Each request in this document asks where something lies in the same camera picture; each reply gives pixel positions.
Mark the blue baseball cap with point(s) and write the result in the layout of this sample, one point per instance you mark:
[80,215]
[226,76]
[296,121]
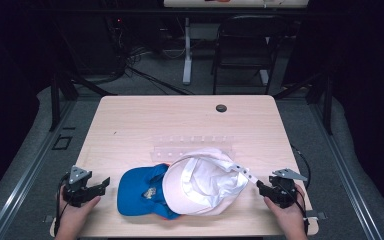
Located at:
[133,193]

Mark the dark computer tower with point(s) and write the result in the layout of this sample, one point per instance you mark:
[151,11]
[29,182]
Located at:
[93,46]

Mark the grey metal table bracket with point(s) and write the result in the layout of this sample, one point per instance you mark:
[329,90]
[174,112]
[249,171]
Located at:
[318,215]
[48,219]

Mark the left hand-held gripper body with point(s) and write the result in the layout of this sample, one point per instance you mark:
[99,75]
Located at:
[76,195]

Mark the black folding chair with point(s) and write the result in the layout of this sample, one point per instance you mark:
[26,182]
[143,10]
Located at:
[241,56]

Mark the grey metal floor rail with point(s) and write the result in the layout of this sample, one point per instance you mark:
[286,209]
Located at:
[346,176]
[23,176]

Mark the clear acrylic cap rack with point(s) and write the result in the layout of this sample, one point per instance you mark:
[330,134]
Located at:
[166,153]

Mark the white desk top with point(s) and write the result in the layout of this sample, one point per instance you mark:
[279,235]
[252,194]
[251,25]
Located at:
[246,4]

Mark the person's left hand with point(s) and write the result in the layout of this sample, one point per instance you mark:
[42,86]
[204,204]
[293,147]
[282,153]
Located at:
[76,215]

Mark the black table grommet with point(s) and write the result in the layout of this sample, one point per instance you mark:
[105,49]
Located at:
[221,108]

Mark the white desk leg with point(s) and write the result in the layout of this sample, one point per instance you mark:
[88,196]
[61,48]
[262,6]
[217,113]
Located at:
[187,66]
[264,77]

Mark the black metal stand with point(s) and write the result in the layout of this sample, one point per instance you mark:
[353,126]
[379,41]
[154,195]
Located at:
[327,110]
[55,106]

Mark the white baseball cap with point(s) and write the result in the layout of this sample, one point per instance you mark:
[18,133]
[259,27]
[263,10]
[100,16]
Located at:
[180,190]

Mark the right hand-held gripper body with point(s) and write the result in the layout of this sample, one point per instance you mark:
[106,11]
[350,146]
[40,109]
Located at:
[283,193]

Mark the person's right hand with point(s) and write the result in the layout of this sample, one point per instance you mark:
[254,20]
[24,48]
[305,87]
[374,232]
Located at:
[288,218]

